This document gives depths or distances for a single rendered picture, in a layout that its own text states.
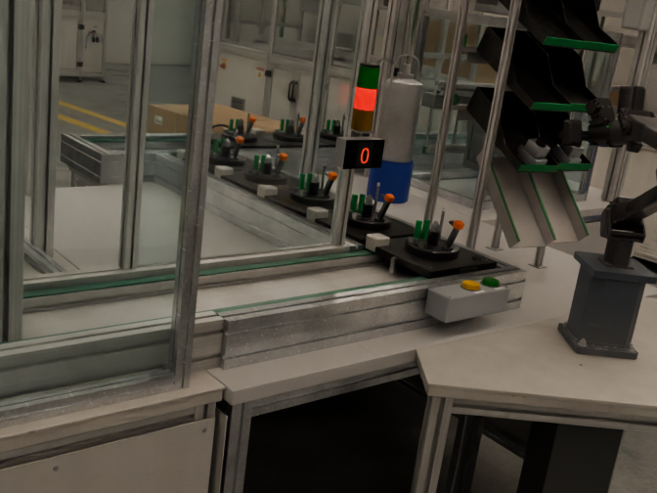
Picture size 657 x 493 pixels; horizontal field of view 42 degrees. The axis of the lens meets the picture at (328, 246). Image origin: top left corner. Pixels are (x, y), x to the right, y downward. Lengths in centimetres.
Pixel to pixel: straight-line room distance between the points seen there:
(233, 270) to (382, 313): 35
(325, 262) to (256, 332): 47
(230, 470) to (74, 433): 34
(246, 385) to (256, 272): 43
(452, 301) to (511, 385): 24
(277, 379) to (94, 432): 35
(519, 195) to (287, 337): 94
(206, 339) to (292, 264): 47
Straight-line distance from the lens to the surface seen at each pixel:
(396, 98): 303
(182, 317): 149
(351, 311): 179
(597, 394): 183
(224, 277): 189
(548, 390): 179
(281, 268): 198
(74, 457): 149
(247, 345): 164
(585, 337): 202
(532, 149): 226
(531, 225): 235
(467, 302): 193
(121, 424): 150
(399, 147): 305
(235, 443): 164
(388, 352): 180
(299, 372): 166
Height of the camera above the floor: 157
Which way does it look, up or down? 17 degrees down
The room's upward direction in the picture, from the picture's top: 8 degrees clockwise
